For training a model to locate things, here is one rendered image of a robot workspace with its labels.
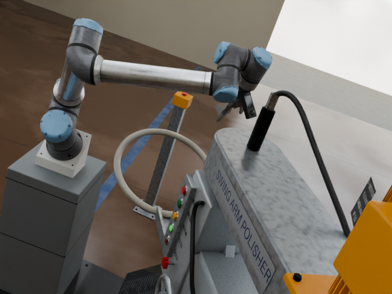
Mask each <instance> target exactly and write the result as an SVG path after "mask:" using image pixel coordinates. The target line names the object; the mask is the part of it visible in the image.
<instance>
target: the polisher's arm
mask: <svg viewBox="0 0 392 294"><path fill-rule="evenodd" d="M204 204H205V202H204V201H200V200H199V201H197V202H196V203H195V204H194V206H193V208H192V213H191V227H190V270H189V272H188V275H187V277H186V279H185V282H184V285H183V287H182V290H181V292H180V294H258V292H257V290H256V287H255V285H254V283H253V280H252V278H251V276H250V274H249V271H248V269H247V267H246V265H245V263H244V261H243V258H242V256H241V254H237V253H235V254H234V257H225V255H224V253H221V252H213V251H201V252H200V253H199V254H196V255H195V218H196V213H197V208H198V206H199V205H204Z"/></svg>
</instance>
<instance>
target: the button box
mask: <svg viewBox="0 0 392 294"><path fill-rule="evenodd" d="M184 185H186V186H187V193H186V195H185V196H183V195H182V193H181V190H180V193H179V195H178V199H177V201H178V200H179V198H181V199H182V206H181V208H180V209H179V208H178V206H177V202H176V204H175V207H174V210H173V213H174V212H175V211H177V212H178V217H177V220H176V221H174V220H173V213H172V215H171V218H170V222H169V225H168V227H167V230H166V233H165V236H164V238H163V245H164V249H165V252H166V257H172V254H173V251H174V248H175V246H176V243H177V241H178V238H179V235H180V232H181V230H182V227H183V225H184V221H185V219H186V216H187V214H188V210H189V208H190V205H191V203H192V200H193V198H194V194H195V192H196V189H197V188H196V185H195V183H194V180H193V174H186V175H185V178H184V181H183V185H182V187H183V186H184ZM182 187H181V189H182ZM171 223H173V232H172V233H171V234H170V232H169V226H170V224H171ZM166 235H169V243H168V245H166V244H165V238H166Z"/></svg>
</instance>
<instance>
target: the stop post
mask: <svg viewBox="0 0 392 294"><path fill-rule="evenodd" d="M192 100H193V96H192V95H189V94H187V95H186V96H185V95H183V94H182V92H177V93H176V94H174V97H173V100H172V104H173V105H174V107H173V111H172V114H171V117H170V121H169V124H168V127H167V130H169V131H173V132H176V133H179V129H180V126H181V123H182V120H183V117H184V114H185V112H186V109H187V108H188V107H189V106H190V105H191V102H192ZM175 142H176V139H174V138H172V137H169V136H164V140H163V143H162V147H161V149H160V153H159V156H158V159H157V162H156V166H155V169H154V172H153V175H152V179H151V181H150V185H149V188H148V192H147V194H146V198H145V200H143V199H141V200H142V201H143V202H145V203H147V204H149V205H150V206H153V207H155V208H157V206H156V205H155V203H156V200H157V197H158V194H159V191H160V188H161V185H162V182H163V178H164V176H165V172H166V169H167V166H168V164H169V160H170V157H171V154H172V151H173V148H174V144H175ZM132 211H134V212H136V213H138V214H140V215H143V216H145V217H147V218H149V219H151V220H153V221H154V220H155V215H154V214H151V213H149V212H146V211H144V210H143V209H141V208H140V207H138V206H136V207H135V208H134V209H133V210H132Z"/></svg>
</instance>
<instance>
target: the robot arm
mask: <svg viewBox="0 0 392 294"><path fill-rule="evenodd" d="M102 36H103V28H102V27H101V25H99V24H98V23H97V22H95V21H93V20H90V19H85V18H82V19H77V20H75V22H74V24H73V28H72V32H71V36H70V39H69V43H68V47H67V49H66V54H65V55H66V59H65V63H64V67H63V70H62V74H61V78H59V79H58V80H57V81H56V83H55V85H54V89H53V92H52V96H51V101H50V105H49V108H48V111H47V113H45V114H44V115H43V117H42V119H41V122H40V129H41V133H42V135H43V137H44V138H45V140H46V148H47V151H48V153H49V154H50V155H51V156H52V157H53V158H54V159H57V160H61V161H66V160H71V159H73V158H75V157H76V156H78V155H79V153H80V152H81V150H82V147H83V140H82V137H81V135H80V133H79V132H78V131H77V130H76V129H75V127H76V123H77V120H78V115H79V111H80V108H81V104H82V101H83V98H84V95H85V88H84V84H85V83H87V84H90V85H96V86H97V85H99V84H100V83H102V82H106V83H115V84H121V85H130V86H139V87H145V88H154V89H164V90H173V91H179V92H188V93H198V94H203V95H208V96H213V98H214V99H215V100H216V101H217V102H221V103H226V104H224V105H223V106H221V105H219V104H218V105H216V110H217V113H218V117H217V118H216V120H215V121H220V120H221V119H222V118H223V117H224V116H225V115H227V114H228V113H229V112H231V109H232V108H234V109H235V108H238V107H239V110H240V111H239V114H242V113H243V112H244V114H245V117H246V119H250V118H253V117H256V116H257V115H256V110H255V108H254V103H253V100H252V97H251V93H250V92H251V91H254V90H255V89H256V87H257V86H258V84H259V83H260V81H261V80H262V78H263V76H264V75H265V73H266V72H267V70H268V69H269V68H270V65H271V64H272V56H271V54H270V53H269V52H268V51H267V50H266V49H264V48H262V47H255V48H253V50H250V49H248V48H244V47H241V46H238V45H235V44H232V43H228V42H225V41H223V42H221V43H220V44H219V45H218V47H217V49H216V52H215V55H214V58H213V62H214V63H215V64H218V65H217V70H216V72H203V71H193V70H188V69H178V68H169V67H163V66H154V65H144V64H135V63H129V62H120V61H110V60H105V59H103V58H102V56H101V55H98V52H99V47H100V43H101V39H102ZM227 103H229V104H227Z"/></svg>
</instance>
